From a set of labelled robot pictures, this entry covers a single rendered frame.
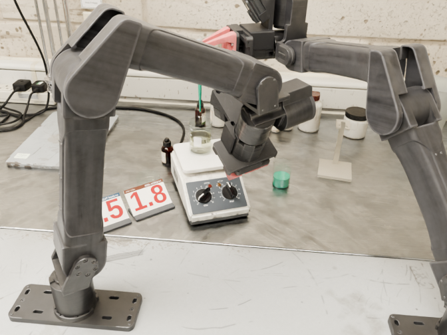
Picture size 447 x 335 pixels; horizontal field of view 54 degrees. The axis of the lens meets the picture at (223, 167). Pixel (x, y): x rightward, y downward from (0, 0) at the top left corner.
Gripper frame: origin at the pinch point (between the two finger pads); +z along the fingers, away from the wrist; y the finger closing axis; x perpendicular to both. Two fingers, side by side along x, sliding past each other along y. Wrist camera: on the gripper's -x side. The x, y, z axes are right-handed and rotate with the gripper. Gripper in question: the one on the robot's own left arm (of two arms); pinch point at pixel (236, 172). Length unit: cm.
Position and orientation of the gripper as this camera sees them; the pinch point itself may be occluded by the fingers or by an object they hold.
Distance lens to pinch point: 86.2
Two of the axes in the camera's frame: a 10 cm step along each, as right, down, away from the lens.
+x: 4.5, 8.1, -3.7
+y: -8.8, 3.4, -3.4
